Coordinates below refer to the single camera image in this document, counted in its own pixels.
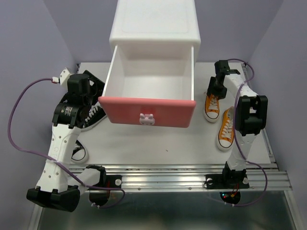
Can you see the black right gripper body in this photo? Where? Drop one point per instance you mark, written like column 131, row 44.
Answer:
column 217, row 88

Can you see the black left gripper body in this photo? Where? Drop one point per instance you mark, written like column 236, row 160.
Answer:
column 89, row 97

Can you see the orange sneaker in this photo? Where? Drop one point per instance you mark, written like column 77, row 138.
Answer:
column 225, row 135
column 211, row 109

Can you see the pink-front drawer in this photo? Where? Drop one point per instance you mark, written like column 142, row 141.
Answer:
column 163, row 87

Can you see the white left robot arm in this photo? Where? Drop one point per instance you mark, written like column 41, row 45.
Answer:
column 53, row 190

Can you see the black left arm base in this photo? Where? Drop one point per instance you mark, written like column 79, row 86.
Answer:
column 107, row 198

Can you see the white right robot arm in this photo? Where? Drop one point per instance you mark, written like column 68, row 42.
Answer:
column 244, row 115

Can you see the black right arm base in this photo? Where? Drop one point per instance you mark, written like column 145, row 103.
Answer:
column 229, row 188

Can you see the black sneaker near cabinet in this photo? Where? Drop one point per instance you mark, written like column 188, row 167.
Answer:
column 96, row 113

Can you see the white shoe cabinet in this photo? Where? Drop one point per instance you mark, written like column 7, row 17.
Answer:
column 157, row 28

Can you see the white bunny drawer knob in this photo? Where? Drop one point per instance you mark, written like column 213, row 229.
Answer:
column 147, row 119

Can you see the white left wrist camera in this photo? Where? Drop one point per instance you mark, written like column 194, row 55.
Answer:
column 62, row 79

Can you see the black sneaker near rail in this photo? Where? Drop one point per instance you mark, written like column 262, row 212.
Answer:
column 79, row 154

